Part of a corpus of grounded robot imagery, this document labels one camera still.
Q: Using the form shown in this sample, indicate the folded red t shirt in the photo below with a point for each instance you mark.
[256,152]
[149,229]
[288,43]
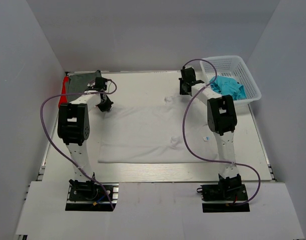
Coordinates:
[63,97]

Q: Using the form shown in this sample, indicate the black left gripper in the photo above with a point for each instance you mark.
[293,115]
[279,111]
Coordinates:
[107,106]

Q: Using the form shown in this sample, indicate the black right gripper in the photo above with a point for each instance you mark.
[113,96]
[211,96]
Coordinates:
[182,91]

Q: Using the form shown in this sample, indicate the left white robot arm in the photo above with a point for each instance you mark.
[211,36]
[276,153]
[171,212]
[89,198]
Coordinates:
[74,129]

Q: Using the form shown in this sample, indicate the teal crumpled t shirt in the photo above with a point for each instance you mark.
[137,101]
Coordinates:
[228,86]

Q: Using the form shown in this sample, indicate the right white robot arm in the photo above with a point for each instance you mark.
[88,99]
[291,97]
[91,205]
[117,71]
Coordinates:
[221,120]

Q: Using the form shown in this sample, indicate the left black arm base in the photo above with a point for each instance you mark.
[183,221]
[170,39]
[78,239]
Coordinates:
[90,197]

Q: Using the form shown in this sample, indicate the white t shirt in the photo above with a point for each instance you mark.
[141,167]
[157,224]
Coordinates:
[157,134]

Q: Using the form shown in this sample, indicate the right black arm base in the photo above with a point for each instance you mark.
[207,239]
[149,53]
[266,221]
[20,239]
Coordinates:
[215,201]

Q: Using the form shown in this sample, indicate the folded grey t shirt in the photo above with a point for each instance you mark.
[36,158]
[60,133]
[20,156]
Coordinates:
[79,82]

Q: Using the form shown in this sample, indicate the white plastic basket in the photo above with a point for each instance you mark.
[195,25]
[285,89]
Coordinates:
[233,67]

